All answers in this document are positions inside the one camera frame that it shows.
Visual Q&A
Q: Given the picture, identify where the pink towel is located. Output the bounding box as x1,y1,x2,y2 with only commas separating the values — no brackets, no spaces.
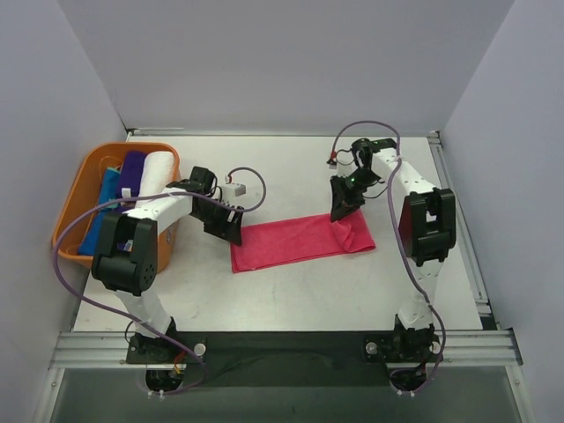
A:
231,211,376,273

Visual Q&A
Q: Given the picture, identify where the purple towel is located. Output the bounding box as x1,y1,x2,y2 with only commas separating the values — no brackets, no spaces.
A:
115,151,147,198

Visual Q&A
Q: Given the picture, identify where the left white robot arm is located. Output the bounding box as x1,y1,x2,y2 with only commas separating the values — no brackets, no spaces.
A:
93,167,246,363

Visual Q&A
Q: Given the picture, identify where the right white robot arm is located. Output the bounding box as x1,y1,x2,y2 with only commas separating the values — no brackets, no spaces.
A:
330,138,456,362

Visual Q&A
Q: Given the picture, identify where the white rolled towel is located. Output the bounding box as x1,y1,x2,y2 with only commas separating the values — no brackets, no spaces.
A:
138,151,174,197

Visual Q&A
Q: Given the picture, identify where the blue rolled towel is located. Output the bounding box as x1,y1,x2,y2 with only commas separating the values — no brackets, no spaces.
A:
78,167,121,256

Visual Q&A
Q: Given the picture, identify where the orange plastic basket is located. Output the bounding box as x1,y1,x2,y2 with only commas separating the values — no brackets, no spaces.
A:
52,142,181,269

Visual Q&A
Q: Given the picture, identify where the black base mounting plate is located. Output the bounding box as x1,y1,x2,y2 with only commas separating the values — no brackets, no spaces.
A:
125,330,442,390

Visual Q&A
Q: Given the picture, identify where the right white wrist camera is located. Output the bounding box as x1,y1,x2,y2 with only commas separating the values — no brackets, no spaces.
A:
336,160,356,177

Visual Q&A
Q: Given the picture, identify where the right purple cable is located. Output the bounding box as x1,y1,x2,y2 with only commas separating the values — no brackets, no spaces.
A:
326,120,445,394

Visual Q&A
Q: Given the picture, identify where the purple cable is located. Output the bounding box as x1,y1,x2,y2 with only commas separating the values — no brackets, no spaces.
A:
51,167,268,397
326,120,445,394

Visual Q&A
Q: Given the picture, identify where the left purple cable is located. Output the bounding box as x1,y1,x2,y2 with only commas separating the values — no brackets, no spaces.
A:
51,167,268,397

